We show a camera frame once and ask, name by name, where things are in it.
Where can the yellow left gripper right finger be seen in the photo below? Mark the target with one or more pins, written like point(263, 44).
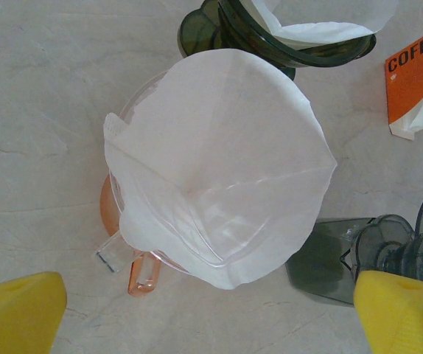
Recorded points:
point(407, 321)

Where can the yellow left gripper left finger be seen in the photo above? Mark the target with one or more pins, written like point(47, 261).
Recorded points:
point(12, 321)

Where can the grey transparent hexagonal cup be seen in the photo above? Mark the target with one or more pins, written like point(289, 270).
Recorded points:
point(318, 262)

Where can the clear plastic coffee dripper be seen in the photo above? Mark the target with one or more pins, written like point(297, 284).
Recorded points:
point(109, 256)

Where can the orange transparent carafe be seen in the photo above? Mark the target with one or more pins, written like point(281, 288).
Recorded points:
point(143, 280)

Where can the white paper coffee filter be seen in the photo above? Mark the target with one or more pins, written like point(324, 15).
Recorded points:
point(325, 31)
point(215, 147)

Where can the green transparent coffee dripper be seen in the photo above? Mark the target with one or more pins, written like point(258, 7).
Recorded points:
point(196, 31)

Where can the grey transparent coffee dripper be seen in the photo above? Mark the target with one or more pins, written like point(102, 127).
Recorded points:
point(392, 239)

